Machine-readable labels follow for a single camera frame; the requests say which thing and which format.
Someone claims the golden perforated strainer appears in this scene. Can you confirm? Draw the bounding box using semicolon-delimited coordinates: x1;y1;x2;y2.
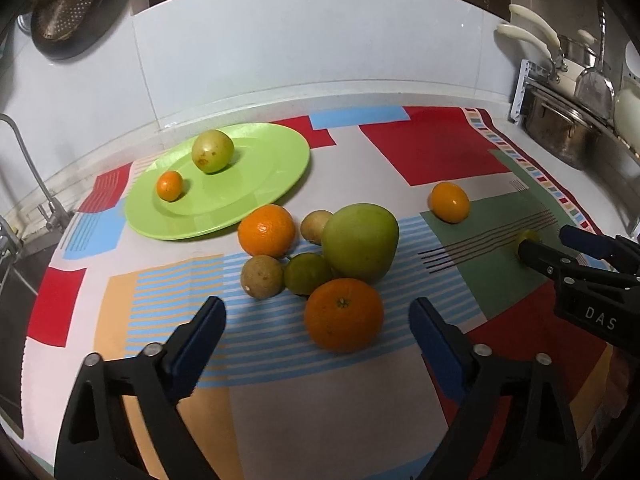
31;0;117;41

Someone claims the black frying pan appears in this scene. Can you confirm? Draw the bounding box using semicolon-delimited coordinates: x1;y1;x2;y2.
29;0;142;62

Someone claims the person's right hand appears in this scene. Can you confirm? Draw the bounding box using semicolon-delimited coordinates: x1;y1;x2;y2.
604;347;633;417

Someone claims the steel cooking pot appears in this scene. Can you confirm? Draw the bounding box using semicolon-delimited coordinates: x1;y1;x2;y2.
520;82;604;171

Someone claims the large orange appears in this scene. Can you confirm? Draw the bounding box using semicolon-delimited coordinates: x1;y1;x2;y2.
304;278;385;353

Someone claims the small orange tangerine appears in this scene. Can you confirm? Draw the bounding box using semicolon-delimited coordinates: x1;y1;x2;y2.
428;182;471;224
156;170;184;202

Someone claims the thin gooseneck faucet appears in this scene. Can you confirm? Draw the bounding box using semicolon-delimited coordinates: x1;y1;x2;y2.
0;113;74;234

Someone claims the yellow-green round fruit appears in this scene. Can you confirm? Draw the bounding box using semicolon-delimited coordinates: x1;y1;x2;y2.
191;129;235;175

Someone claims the large green apple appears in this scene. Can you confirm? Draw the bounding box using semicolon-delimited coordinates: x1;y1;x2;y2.
321;203;400;284

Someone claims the green tangerine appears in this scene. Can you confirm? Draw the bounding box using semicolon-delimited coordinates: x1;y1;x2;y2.
283;253;333;296

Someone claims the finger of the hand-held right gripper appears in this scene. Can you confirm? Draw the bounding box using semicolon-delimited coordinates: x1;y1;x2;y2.
559;225;640;264
517;239;640;287

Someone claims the green plate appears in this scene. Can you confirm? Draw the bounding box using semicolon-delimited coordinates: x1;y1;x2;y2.
123;123;312;241

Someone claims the white dish rack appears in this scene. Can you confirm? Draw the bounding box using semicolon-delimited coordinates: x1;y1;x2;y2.
510;58;640;181

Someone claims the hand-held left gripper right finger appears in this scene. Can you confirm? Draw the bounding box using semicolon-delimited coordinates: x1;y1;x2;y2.
409;297;586;480

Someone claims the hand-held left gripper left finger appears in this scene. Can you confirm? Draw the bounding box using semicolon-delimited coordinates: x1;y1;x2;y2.
54;296;227;480

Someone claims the round brown fruit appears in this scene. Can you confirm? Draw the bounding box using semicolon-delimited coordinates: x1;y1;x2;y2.
240;255;285;300

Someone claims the oval brown kiwi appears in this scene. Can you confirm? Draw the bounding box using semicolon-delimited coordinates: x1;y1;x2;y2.
300;210;334;244

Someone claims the colourful patterned tablecloth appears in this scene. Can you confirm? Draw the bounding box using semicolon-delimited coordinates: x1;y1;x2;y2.
25;106;626;480

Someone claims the white ceramic kettle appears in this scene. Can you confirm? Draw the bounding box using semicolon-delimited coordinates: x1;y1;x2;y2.
612;41;640;144

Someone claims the steel sink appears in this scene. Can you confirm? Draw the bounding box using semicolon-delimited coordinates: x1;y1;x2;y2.
0;242;53;438

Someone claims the medium orange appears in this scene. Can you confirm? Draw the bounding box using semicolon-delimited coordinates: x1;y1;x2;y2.
237;204;297;259

